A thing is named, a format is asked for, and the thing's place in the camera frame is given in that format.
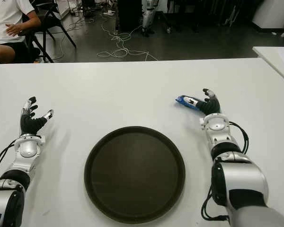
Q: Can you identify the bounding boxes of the black folding chair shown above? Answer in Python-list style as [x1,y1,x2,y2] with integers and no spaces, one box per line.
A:
[18,0,77,63]

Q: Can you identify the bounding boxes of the white tangled floor cable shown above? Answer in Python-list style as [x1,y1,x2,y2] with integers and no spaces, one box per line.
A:
[97,9,158,61]

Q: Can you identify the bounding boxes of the round dark brown tray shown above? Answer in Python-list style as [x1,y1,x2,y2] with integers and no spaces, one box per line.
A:
[84,126,186,218]

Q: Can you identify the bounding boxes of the black stand leg with caster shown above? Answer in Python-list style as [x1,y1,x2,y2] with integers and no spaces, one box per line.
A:
[160,9,173,34]

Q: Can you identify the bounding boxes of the black right elbow cable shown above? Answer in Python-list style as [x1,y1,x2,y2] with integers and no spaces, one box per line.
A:
[201,184,230,220]

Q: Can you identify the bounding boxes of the white low cabinet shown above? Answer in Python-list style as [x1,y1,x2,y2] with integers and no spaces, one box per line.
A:
[54,0,71,20]

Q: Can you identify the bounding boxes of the blue Oreo packet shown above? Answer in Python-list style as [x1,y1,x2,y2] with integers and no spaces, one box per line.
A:
[175,95,201,111]

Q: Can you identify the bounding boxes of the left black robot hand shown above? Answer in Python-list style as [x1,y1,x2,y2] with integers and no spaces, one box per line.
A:
[20,96,55,137]

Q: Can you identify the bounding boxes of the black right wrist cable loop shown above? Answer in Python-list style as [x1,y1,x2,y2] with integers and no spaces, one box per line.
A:
[228,121,249,154]

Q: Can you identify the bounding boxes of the white machine housing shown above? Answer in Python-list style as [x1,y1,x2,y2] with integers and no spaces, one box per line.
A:
[251,0,284,31]

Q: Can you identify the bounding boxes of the silver humanoid robot legs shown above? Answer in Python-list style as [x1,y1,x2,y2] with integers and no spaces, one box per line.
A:
[142,0,160,37]

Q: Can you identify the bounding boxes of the white side table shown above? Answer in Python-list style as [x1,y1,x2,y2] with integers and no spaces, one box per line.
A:
[252,46,284,87]

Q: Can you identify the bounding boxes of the black cabinet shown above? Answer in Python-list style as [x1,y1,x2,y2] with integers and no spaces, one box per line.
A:
[117,0,144,33]

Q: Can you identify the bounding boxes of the seated person in white shirt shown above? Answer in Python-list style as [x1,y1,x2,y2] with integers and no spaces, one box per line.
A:
[0,0,42,68]

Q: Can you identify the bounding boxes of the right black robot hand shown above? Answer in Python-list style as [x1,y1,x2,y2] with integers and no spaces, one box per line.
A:
[183,88,222,117]

